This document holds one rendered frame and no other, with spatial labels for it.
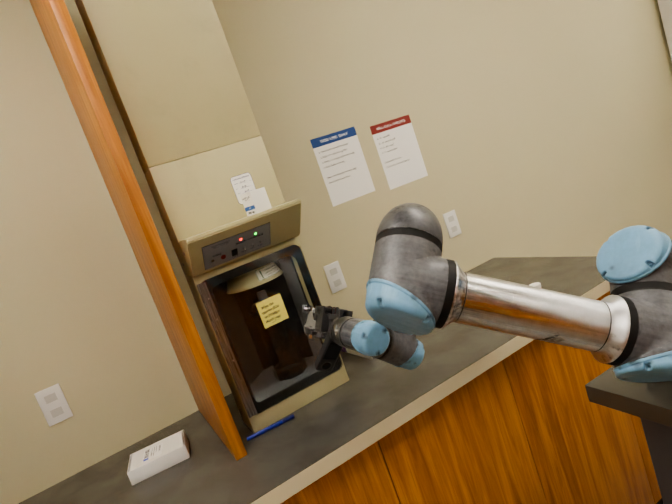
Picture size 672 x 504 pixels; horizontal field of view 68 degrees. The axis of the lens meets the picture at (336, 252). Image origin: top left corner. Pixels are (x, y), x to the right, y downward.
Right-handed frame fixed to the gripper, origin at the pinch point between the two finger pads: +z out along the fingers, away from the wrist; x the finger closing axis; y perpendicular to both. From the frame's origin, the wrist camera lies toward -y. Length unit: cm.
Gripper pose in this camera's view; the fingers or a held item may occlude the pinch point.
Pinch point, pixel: (310, 329)
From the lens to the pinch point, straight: 142.8
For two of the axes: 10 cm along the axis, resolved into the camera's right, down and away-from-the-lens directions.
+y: 1.4, -9.9, 0.9
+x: -8.9, -1.6, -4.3
